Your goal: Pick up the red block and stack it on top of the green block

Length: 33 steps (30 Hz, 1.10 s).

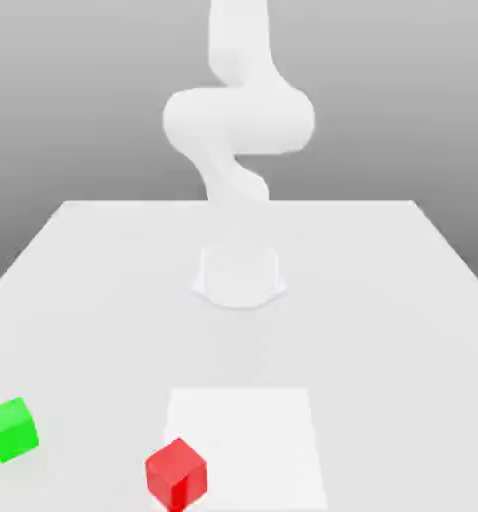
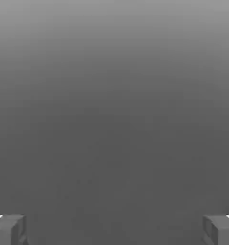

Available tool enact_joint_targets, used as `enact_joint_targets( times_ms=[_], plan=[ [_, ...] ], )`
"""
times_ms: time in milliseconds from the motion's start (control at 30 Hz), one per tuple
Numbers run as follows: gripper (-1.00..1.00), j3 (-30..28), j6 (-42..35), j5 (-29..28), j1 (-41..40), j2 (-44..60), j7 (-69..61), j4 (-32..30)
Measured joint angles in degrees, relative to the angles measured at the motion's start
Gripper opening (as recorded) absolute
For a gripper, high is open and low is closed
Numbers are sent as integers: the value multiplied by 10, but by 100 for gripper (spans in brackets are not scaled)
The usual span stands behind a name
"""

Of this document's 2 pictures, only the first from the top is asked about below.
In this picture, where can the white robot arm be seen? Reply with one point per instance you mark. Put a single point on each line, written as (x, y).
(239, 120)

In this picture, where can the small red cube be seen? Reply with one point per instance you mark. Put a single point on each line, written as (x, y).
(176, 474)

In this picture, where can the small green cube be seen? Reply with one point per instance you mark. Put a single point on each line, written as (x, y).
(11, 430)

